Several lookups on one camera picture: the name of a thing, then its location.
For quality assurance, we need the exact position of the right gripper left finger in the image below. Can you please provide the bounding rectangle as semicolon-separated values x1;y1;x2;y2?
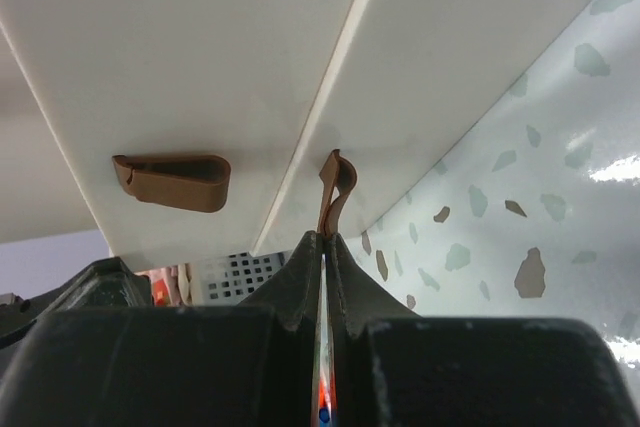
1;232;322;426

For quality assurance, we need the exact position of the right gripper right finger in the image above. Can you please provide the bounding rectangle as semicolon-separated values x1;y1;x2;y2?
324;235;639;426

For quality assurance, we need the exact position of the white laundry basket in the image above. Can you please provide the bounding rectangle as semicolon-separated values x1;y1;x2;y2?
190;251;291;306

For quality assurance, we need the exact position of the pink printed t-shirt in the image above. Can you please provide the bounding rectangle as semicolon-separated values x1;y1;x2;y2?
146;266;182;307

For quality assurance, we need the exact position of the brown bottom drawer handle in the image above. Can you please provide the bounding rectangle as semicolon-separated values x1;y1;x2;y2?
317;149;358;239

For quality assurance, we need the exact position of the brown drawer handle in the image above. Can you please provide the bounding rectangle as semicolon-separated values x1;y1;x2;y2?
317;149;358;239
112;154;231;213

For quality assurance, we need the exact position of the white drawer cabinet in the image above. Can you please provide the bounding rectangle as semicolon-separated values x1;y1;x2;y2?
1;0;592;270

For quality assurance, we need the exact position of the orange black highlighter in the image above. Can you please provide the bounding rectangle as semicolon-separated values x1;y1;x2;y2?
313;255;336;426

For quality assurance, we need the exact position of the brown middle drawer handle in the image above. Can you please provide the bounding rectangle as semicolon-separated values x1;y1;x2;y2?
112;154;231;213

